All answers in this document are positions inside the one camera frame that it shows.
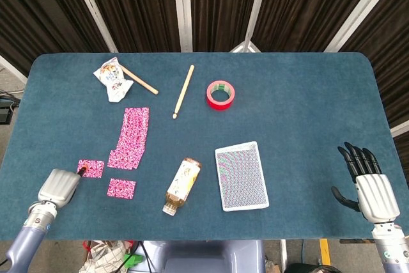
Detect white table leg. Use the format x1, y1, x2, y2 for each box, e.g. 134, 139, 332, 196
279, 240, 288, 271

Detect red tape roll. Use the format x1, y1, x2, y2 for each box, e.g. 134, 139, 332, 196
206, 80, 236, 111

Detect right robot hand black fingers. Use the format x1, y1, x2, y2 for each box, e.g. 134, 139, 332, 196
330, 141, 401, 224

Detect blue felt table mat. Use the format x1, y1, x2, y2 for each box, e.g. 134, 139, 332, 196
0, 51, 409, 242

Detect left robot hand orange fingertip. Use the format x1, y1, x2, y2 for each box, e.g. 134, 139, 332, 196
37, 164, 90, 208

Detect black object on floor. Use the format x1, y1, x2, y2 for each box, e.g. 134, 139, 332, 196
285, 262, 335, 273

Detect white frame post with foot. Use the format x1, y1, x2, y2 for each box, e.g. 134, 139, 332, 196
229, 0, 272, 54

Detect green plastic object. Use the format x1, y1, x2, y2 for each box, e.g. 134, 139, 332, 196
123, 253, 144, 268

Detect black device with cables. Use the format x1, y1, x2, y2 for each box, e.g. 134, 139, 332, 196
0, 90, 22, 125

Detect dark brown pleated curtain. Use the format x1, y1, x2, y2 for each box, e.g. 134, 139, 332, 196
0, 0, 409, 146

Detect crumpled white snack wrapper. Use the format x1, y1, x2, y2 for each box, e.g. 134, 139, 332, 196
93, 56, 134, 103

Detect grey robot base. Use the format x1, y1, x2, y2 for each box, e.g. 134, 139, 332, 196
140, 240, 266, 273

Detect tea bottle with white label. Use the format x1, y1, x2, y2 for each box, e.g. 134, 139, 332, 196
162, 157, 203, 216

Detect crumpled plaid cloth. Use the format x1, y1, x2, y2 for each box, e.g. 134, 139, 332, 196
79, 240, 137, 273

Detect pink patterned card stack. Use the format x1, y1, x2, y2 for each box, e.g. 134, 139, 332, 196
107, 107, 150, 171

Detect large white-edged patterned card deck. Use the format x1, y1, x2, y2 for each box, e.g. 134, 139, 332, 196
214, 141, 270, 212

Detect light wooden drumstick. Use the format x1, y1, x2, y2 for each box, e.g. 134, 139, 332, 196
172, 65, 195, 120

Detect brown wooden stick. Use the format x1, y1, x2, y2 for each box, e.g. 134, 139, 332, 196
118, 63, 159, 95

